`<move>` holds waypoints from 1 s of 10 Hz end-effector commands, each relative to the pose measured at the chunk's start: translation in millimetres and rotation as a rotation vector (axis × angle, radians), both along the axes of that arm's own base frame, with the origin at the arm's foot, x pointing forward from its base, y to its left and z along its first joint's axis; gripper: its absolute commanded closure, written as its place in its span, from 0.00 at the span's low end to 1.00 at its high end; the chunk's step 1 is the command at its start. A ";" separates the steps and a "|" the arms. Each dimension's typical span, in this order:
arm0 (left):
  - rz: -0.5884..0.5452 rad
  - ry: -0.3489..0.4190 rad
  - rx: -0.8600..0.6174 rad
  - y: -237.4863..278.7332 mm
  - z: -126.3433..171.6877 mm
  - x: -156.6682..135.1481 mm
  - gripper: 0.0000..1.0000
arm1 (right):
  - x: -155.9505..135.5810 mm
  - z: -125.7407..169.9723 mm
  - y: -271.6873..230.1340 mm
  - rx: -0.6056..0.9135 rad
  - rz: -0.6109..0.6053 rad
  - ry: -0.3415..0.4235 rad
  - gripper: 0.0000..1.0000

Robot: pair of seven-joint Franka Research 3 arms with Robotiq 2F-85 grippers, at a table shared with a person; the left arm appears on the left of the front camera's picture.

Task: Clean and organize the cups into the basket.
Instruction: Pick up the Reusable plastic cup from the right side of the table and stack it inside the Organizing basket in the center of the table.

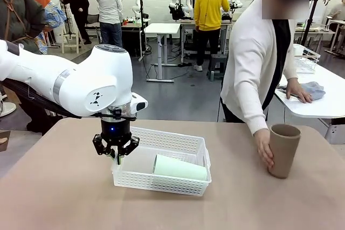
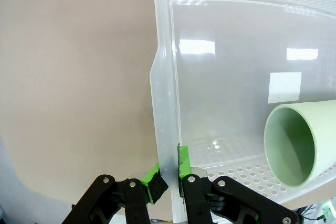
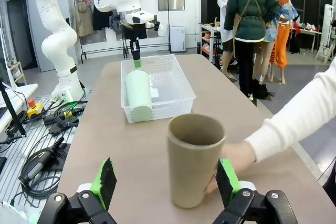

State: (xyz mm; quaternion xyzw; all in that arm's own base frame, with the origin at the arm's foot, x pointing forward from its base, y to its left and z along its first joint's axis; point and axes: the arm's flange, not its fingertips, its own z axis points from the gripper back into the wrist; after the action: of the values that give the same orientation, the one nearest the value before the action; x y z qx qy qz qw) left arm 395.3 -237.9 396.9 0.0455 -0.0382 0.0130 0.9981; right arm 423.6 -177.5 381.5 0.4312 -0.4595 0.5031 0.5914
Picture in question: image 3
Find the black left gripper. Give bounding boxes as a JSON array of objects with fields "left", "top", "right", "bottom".
[{"left": 122, "top": 23, "right": 148, "bottom": 69}]

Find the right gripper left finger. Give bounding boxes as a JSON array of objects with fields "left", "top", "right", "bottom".
[{"left": 36, "top": 156, "right": 118, "bottom": 224}]

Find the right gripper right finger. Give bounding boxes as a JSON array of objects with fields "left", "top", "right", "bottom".
[{"left": 213, "top": 157, "right": 299, "bottom": 224}]

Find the khaki beige cup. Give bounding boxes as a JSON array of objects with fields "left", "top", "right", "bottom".
[{"left": 166, "top": 113, "right": 227, "bottom": 209}]

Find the light green cup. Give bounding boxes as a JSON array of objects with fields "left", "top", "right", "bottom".
[{"left": 124, "top": 69, "right": 154, "bottom": 123}]

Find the white perforated plastic basket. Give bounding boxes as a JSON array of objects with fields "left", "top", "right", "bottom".
[{"left": 120, "top": 54, "right": 197, "bottom": 124}]

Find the person's white-sleeved forearm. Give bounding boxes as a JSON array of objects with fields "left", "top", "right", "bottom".
[{"left": 245, "top": 57, "right": 336, "bottom": 163}]

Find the person's bare hand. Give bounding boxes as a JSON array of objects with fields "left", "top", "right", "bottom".
[{"left": 205, "top": 141, "right": 257, "bottom": 195}]

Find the white air purifier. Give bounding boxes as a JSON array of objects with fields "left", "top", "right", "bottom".
[{"left": 169, "top": 26, "right": 186, "bottom": 53}]

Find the black clothes rack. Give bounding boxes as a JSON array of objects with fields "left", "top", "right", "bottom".
[{"left": 73, "top": 0, "right": 171, "bottom": 64}]

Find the black hanging garment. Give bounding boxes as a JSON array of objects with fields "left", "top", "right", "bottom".
[{"left": 92, "top": 5, "right": 111, "bottom": 31}]

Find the beige hooded coat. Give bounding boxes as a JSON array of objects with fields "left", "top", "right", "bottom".
[{"left": 73, "top": 1, "right": 94, "bottom": 37}]

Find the white shelf rack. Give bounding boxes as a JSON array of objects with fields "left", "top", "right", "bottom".
[{"left": 198, "top": 23, "right": 224, "bottom": 63}]

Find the mannequin in white top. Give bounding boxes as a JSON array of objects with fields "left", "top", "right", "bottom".
[{"left": 217, "top": 0, "right": 239, "bottom": 78}]

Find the black floor bag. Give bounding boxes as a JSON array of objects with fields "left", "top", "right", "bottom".
[{"left": 253, "top": 78, "right": 275, "bottom": 100}]

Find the yellow emergency stop box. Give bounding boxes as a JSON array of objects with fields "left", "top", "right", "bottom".
[{"left": 27, "top": 99, "right": 44, "bottom": 119}]

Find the white side table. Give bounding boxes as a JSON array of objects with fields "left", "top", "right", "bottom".
[{"left": 0, "top": 83, "right": 39, "bottom": 133}]

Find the black tripod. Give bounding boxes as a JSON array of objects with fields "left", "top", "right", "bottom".
[{"left": 0, "top": 79, "right": 27, "bottom": 138}]

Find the small wooden shelf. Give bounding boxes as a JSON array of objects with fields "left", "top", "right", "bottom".
[{"left": 9, "top": 61, "right": 27, "bottom": 86}]

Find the mannequin in green jacket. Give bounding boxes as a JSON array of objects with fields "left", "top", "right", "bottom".
[{"left": 224, "top": 0, "right": 281, "bottom": 100}]

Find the mannequin in orange trousers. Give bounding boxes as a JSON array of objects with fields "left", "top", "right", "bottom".
[{"left": 269, "top": 0, "right": 299, "bottom": 86}]

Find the white wooden stand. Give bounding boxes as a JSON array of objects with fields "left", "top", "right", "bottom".
[{"left": 314, "top": 3, "right": 336, "bottom": 63}]

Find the small steel wall panel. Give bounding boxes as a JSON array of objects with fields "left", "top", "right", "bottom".
[
  {"left": 146, "top": 27, "right": 169, "bottom": 37},
  {"left": 79, "top": 28, "right": 107, "bottom": 46}
]

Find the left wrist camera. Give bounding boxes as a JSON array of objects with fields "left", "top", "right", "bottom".
[{"left": 145, "top": 20, "right": 161, "bottom": 32}]

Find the coiled black cable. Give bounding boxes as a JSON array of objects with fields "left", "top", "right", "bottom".
[{"left": 10, "top": 142, "right": 70, "bottom": 206}]

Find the black grey cable plug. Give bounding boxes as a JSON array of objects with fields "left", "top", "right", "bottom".
[{"left": 18, "top": 136, "right": 65, "bottom": 187}]

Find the black cable with connector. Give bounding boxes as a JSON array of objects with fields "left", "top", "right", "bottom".
[{"left": 41, "top": 100, "right": 89, "bottom": 127}]

